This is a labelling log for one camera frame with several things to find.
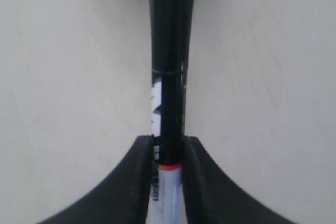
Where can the black and white marker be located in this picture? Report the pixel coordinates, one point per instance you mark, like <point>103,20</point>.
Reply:
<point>170,22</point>

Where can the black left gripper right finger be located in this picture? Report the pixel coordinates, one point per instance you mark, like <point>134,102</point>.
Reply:
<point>210,196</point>

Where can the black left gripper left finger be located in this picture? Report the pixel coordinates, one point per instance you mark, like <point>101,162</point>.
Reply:
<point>122,197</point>

